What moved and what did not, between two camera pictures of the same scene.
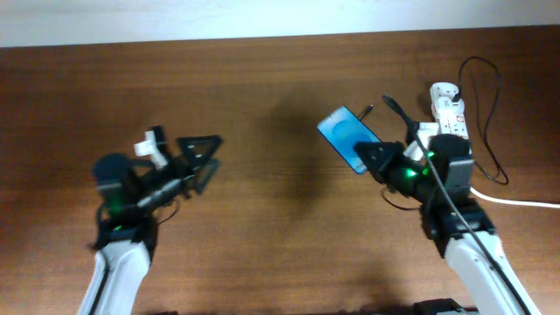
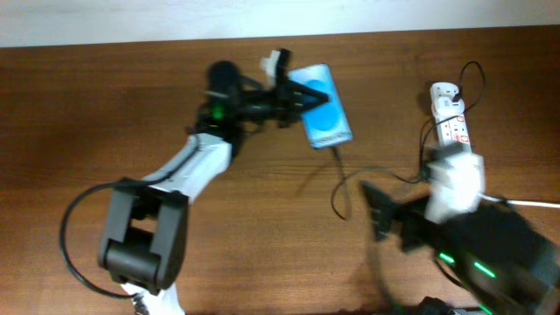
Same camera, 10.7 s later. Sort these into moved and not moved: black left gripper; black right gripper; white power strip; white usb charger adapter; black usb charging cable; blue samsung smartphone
Moved: black right gripper; blue samsung smartphone; black usb charging cable; black left gripper
Not moved: white usb charger adapter; white power strip
